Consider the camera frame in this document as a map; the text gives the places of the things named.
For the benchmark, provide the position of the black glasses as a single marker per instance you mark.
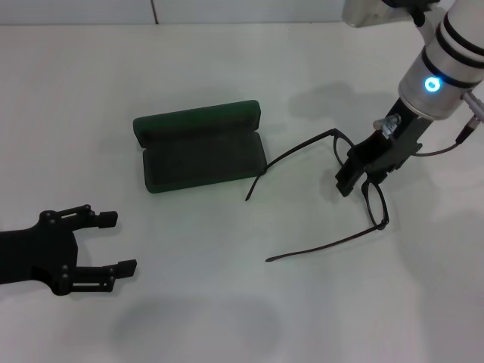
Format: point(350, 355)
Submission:
point(380, 225)

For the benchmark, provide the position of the green glasses case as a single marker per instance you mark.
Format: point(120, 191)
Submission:
point(200, 166)

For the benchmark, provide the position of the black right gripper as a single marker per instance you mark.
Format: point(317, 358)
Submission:
point(397, 151)

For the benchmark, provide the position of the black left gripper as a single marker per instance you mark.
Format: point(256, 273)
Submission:
point(38, 253)

